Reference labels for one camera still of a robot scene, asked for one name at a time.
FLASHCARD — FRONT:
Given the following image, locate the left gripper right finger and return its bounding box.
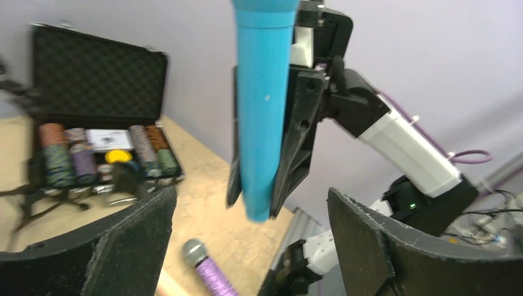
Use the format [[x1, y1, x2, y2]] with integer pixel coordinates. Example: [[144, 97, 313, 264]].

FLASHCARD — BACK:
[[327, 188, 522, 296]]

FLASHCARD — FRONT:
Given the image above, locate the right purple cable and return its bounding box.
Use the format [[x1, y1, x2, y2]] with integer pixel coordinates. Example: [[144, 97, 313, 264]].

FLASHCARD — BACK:
[[376, 90, 493, 165]]

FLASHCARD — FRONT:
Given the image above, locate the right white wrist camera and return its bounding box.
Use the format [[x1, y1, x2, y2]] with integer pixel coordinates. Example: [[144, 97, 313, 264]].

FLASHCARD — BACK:
[[290, 27, 314, 68]]

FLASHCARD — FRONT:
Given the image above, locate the black tripod shock-mount stand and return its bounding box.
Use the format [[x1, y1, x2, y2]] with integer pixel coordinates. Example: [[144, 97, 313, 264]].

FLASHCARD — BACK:
[[1, 62, 90, 252]]

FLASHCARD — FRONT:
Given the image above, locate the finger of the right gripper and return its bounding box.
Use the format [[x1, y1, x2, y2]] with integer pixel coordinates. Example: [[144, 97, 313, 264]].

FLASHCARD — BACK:
[[226, 65, 242, 208]]

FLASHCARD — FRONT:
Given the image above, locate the purple glitter microphone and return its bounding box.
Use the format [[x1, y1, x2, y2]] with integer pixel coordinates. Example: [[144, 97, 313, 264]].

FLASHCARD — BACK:
[[181, 238, 239, 296]]

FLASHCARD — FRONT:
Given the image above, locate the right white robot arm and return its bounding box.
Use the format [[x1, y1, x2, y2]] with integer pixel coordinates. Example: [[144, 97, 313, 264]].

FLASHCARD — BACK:
[[227, 1, 477, 235]]

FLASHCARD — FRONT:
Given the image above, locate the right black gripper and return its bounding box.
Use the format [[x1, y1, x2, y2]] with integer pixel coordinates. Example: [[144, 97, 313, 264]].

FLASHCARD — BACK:
[[270, 1, 390, 218]]

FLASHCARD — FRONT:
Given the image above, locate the black poker chip case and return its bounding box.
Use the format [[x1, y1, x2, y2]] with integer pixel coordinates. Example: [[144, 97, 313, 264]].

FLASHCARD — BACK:
[[26, 22, 186, 205]]

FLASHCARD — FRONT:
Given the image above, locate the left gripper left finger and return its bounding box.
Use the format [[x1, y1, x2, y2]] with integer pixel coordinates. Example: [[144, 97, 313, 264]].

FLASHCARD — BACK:
[[1, 187, 177, 295]]

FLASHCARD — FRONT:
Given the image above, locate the pink microphone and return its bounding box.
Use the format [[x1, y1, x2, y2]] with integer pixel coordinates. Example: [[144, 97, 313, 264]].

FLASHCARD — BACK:
[[156, 270, 188, 296]]

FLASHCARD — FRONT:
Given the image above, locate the blue microphone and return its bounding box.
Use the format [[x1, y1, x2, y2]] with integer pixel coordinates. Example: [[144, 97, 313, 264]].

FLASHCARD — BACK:
[[233, 0, 299, 223]]

